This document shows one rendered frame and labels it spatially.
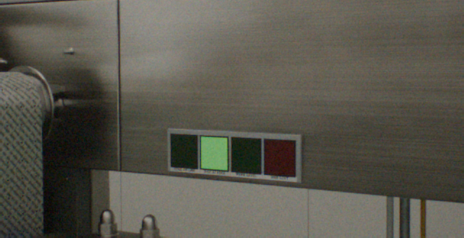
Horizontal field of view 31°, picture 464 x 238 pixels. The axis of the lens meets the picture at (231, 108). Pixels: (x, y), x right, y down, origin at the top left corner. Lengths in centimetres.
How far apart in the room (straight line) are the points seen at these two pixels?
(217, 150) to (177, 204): 309
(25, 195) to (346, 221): 259
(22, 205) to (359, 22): 63
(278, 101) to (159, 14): 27
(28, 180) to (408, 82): 65
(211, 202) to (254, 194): 27
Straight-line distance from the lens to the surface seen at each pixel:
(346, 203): 384
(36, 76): 146
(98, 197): 173
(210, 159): 130
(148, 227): 139
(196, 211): 430
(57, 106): 151
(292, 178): 122
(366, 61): 116
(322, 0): 120
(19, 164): 140
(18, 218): 141
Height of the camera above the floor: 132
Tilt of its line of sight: 3 degrees down
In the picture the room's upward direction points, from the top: straight up
